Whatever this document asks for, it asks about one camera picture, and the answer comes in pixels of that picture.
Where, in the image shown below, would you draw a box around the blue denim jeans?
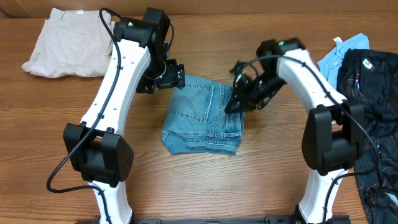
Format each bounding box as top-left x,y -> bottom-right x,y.
161,75 -> 245,155

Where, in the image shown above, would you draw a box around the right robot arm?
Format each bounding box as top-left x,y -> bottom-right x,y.
224,38 -> 364,223

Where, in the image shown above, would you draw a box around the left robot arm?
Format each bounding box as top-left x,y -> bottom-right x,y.
63,7 -> 185,223

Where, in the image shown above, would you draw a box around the light blue shirt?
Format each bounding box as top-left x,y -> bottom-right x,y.
317,33 -> 369,89

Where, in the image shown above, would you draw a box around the folded beige trousers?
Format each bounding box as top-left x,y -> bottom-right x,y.
22,8 -> 114,78

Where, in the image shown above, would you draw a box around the black printed garment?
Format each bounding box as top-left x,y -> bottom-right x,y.
337,49 -> 397,223

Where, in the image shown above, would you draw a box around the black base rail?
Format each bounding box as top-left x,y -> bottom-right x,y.
131,215 -> 305,224

